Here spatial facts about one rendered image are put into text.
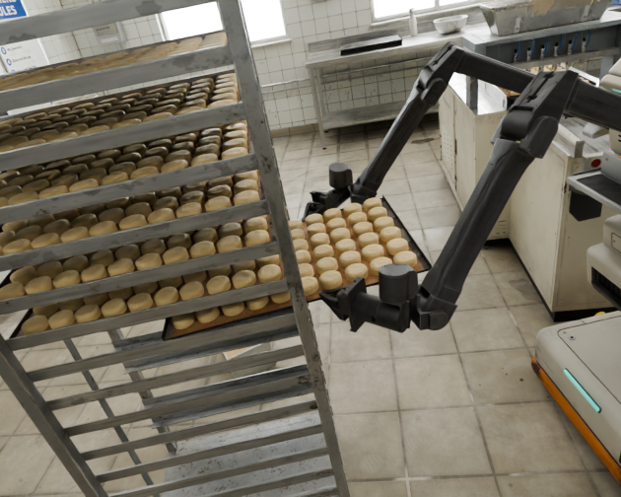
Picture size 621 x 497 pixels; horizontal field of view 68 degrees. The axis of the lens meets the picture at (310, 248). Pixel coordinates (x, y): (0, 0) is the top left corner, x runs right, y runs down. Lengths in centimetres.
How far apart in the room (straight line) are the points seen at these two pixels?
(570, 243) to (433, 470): 108
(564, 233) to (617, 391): 68
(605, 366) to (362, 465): 92
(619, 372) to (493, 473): 55
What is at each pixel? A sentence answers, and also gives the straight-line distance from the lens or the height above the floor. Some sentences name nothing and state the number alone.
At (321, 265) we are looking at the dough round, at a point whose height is 101.
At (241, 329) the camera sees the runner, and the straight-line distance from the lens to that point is 103.
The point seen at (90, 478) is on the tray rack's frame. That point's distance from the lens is 138.
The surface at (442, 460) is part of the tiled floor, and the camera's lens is 193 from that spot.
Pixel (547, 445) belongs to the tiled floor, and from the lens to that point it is 201.
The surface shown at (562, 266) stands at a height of 33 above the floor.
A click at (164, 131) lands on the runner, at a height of 141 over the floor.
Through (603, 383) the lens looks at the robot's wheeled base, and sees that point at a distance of 186.
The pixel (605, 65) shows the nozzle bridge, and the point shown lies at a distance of 295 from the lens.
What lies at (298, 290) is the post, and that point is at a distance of 94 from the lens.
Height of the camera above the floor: 158
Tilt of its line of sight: 30 degrees down
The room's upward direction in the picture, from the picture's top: 12 degrees counter-clockwise
